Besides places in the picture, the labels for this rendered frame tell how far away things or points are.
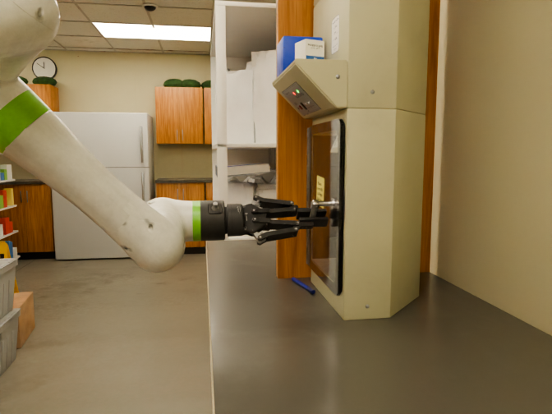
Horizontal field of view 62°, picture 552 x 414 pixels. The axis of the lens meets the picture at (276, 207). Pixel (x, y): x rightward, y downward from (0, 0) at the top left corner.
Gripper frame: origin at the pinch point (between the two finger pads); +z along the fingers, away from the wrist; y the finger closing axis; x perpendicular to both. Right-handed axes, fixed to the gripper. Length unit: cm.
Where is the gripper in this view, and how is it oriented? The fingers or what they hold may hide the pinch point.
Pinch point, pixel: (311, 218)
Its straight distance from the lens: 109.4
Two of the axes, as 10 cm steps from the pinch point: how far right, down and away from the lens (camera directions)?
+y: -1.1, -7.9, 6.1
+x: -1.1, 6.2, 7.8
